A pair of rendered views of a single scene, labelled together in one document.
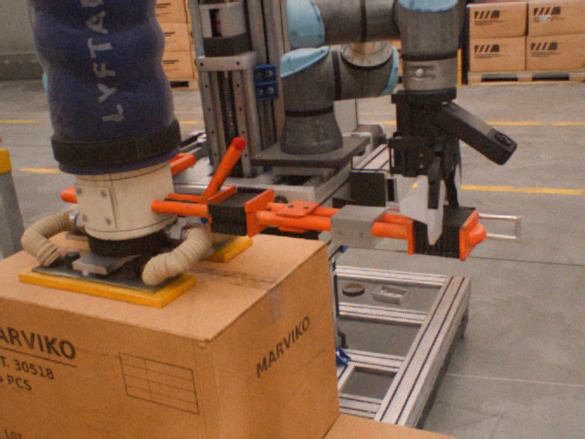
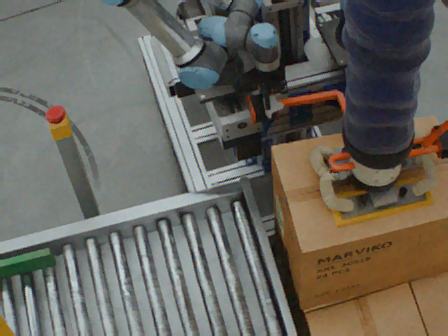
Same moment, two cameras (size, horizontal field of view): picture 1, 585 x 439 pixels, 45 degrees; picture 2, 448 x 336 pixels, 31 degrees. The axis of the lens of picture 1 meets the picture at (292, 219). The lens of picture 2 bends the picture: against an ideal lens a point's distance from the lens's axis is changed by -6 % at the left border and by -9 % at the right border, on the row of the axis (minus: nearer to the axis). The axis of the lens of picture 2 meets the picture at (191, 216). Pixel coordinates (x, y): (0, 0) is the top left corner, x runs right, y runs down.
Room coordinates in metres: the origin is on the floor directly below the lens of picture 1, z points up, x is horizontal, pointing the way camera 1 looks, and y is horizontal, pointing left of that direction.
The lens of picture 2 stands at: (0.38, 1.52, 3.15)
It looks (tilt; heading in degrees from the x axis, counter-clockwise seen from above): 58 degrees down; 329
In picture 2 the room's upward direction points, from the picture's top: 12 degrees counter-clockwise
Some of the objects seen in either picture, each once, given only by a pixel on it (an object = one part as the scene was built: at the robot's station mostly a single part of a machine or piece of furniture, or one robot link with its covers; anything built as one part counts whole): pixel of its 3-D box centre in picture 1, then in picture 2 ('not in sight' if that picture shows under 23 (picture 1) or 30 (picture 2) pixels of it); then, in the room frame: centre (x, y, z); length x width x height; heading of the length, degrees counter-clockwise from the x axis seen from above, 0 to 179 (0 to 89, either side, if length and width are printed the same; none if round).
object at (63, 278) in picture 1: (102, 271); (382, 199); (1.18, 0.35, 0.97); 0.34 x 0.10 x 0.05; 60
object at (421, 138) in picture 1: (426, 132); not in sight; (0.98, -0.20, 1.22); 0.09 x 0.08 x 0.12; 60
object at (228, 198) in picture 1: (241, 210); (446, 140); (1.14, 0.08, 1.07); 0.10 x 0.08 x 0.06; 150
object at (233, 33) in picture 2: not in sight; (234, 31); (1.73, 0.44, 1.38); 0.11 x 0.11 x 0.08; 28
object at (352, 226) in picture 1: (359, 226); not in sight; (1.03, -0.10, 1.07); 0.07 x 0.07 x 0.04; 60
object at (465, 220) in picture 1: (443, 233); not in sight; (0.96, -0.22, 1.07); 0.08 x 0.07 x 0.05; 60
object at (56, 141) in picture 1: (118, 138); (378, 131); (1.27, 0.30, 1.19); 0.23 x 0.23 x 0.04
